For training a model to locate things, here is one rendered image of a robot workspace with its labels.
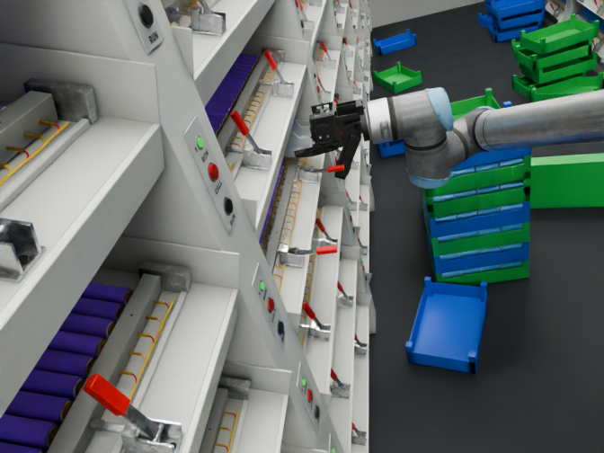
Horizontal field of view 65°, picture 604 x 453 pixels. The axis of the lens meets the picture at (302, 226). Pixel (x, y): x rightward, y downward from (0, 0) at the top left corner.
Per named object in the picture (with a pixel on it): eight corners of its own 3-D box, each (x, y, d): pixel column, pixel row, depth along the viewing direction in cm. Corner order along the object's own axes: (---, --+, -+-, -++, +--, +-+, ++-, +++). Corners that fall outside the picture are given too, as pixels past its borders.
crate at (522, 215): (510, 187, 163) (510, 167, 159) (529, 222, 147) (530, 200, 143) (421, 203, 169) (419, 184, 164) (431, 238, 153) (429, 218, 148)
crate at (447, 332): (427, 292, 167) (424, 276, 163) (488, 298, 158) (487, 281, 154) (407, 362, 147) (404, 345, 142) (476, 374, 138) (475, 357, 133)
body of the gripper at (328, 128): (307, 106, 103) (362, 94, 101) (316, 140, 108) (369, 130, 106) (306, 121, 97) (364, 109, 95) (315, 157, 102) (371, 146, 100)
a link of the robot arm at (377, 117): (390, 128, 106) (395, 149, 98) (368, 133, 107) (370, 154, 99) (385, 91, 101) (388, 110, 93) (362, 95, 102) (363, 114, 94)
